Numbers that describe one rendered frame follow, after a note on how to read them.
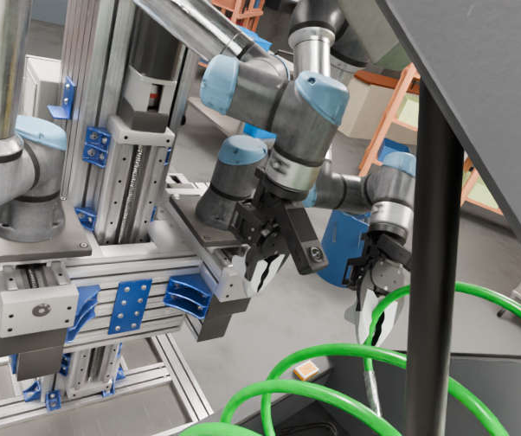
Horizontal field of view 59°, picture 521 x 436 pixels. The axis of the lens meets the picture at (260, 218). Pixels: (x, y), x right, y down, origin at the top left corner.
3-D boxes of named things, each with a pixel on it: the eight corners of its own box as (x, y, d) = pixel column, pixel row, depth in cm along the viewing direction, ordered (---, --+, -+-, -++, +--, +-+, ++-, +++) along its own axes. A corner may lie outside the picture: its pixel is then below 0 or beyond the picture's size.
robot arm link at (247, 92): (215, 96, 72) (280, 122, 71) (190, 110, 62) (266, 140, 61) (230, 46, 68) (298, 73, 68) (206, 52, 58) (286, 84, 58)
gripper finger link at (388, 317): (367, 350, 82) (375, 300, 84) (390, 354, 76) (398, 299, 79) (353, 347, 80) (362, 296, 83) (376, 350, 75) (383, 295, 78)
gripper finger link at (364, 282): (368, 318, 78) (382, 272, 81) (375, 318, 76) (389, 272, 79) (347, 307, 76) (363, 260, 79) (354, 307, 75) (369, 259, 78)
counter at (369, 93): (438, 147, 816) (462, 103, 779) (345, 137, 670) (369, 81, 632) (407, 129, 867) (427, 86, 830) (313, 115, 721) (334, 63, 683)
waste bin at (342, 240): (381, 293, 325) (420, 227, 299) (337, 302, 298) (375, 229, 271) (337, 252, 357) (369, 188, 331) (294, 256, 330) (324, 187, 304)
